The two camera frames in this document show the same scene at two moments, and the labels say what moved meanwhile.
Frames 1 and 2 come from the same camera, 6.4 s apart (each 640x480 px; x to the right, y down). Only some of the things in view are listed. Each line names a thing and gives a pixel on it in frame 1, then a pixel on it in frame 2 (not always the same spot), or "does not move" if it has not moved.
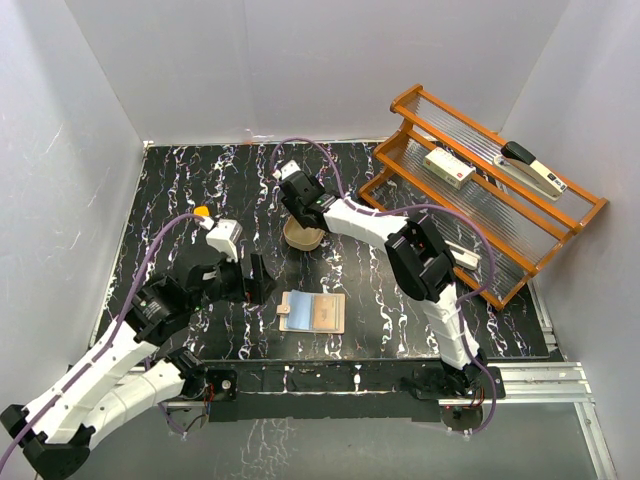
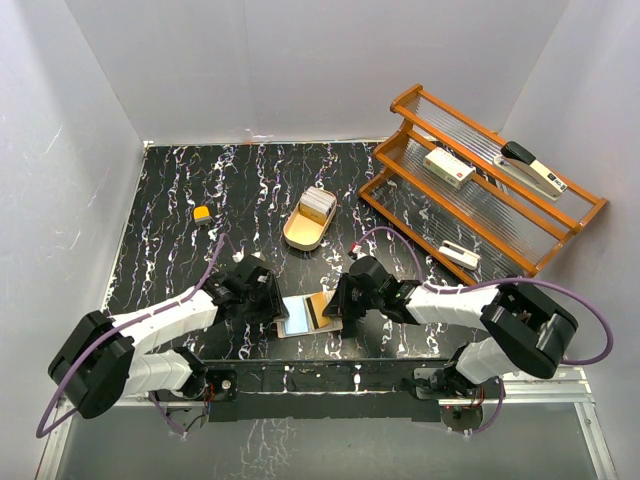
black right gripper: (293, 208) to (340, 306)
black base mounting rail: (343, 390) does not move
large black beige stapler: (520, 165) does not move
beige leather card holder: (303, 312) does not move
